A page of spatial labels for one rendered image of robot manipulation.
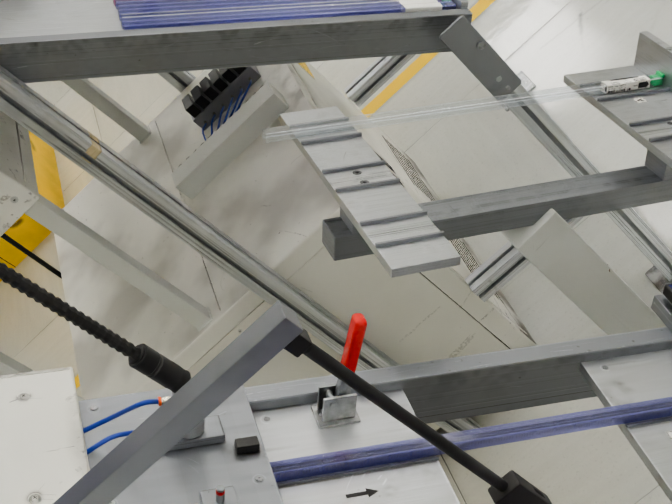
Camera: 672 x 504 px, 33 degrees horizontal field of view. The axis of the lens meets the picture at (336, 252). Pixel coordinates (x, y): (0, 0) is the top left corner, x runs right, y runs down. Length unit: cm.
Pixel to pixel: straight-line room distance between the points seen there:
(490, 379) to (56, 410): 41
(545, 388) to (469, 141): 170
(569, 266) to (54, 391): 65
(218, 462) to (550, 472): 135
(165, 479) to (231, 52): 93
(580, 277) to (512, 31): 164
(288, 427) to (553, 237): 44
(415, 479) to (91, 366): 127
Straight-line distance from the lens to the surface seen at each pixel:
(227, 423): 92
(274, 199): 201
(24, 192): 176
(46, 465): 87
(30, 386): 93
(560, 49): 280
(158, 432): 63
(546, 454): 220
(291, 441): 99
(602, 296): 140
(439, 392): 107
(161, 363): 78
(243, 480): 88
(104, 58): 166
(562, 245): 132
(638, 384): 112
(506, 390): 111
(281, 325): 60
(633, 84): 144
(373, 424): 102
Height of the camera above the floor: 170
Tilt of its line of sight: 37 degrees down
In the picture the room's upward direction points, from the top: 51 degrees counter-clockwise
